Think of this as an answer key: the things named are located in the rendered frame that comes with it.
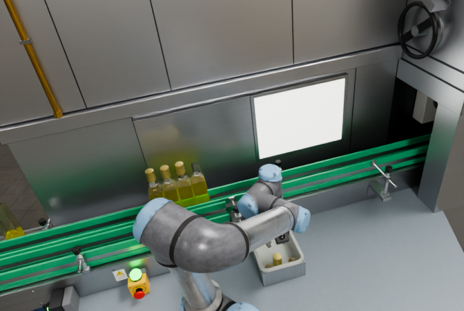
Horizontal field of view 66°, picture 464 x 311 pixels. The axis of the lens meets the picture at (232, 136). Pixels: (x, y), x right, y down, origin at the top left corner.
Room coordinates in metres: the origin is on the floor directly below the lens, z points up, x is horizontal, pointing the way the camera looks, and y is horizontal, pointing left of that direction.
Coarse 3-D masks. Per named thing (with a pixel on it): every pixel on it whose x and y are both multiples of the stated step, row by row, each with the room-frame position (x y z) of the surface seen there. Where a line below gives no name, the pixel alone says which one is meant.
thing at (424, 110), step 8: (416, 96) 1.44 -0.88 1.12; (424, 96) 1.39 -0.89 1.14; (416, 104) 1.43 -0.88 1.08; (424, 104) 1.38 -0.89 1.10; (432, 104) 1.38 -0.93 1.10; (416, 112) 1.42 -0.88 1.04; (424, 112) 1.38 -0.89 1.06; (432, 112) 1.38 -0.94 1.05; (424, 120) 1.38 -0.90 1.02; (432, 120) 1.39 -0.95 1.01
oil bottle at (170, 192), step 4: (172, 180) 1.11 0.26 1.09; (164, 184) 1.10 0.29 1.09; (168, 184) 1.09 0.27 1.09; (172, 184) 1.09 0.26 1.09; (176, 184) 1.12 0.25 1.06; (164, 188) 1.08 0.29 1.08; (168, 188) 1.08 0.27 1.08; (172, 188) 1.08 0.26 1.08; (176, 188) 1.09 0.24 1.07; (164, 192) 1.08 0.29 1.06; (168, 192) 1.08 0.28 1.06; (172, 192) 1.08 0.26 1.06; (176, 192) 1.08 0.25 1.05; (164, 196) 1.08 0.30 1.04; (168, 196) 1.08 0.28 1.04; (172, 196) 1.08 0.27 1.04; (176, 196) 1.08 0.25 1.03; (176, 200) 1.08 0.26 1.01; (180, 200) 1.10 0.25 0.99; (180, 204) 1.09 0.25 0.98
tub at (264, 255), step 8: (272, 240) 1.02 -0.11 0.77; (264, 248) 0.98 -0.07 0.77; (272, 248) 0.98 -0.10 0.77; (280, 248) 0.97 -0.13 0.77; (288, 248) 0.97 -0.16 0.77; (296, 248) 0.91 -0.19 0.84; (256, 256) 0.89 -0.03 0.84; (264, 256) 0.94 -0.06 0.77; (272, 256) 0.94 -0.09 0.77; (288, 256) 0.93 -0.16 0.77; (296, 256) 0.90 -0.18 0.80; (264, 264) 0.91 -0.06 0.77; (272, 264) 0.90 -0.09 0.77; (288, 264) 0.84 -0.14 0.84; (296, 264) 0.84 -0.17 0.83
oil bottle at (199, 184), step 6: (192, 174) 1.13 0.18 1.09; (192, 180) 1.11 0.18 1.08; (198, 180) 1.10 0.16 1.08; (204, 180) 1.11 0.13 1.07; (192, 186) 1.11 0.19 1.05; (198, 186) 1.10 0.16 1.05; (204, 186) 1.11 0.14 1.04; (198, 192) 1.10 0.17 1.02; (204, 192) 1.10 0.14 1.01; (198, 198) 1.10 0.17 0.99; (204, 198) 1.10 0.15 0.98
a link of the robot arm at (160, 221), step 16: (144, 208) 0.61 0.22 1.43; (160, 208) 0.60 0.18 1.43; (176, 208) 0.60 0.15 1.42; (144, 224) 0.57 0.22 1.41; (160, 224) 0.56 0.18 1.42; (176, 224) 0.55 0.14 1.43; (144, 240) 0.56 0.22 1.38; (160, 240) 0.53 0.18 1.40; (176, 240) 0.51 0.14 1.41; (160, 256) 0.54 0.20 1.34; (176, 272) 0.57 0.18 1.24; (192, 272) 0.57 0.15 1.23; (192, 288) 0.57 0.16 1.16; (208, 288) 0.60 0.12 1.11; (192, 304) 0.59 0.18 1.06; (208, 304) 0.59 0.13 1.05; (224, 304) 0.61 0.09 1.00
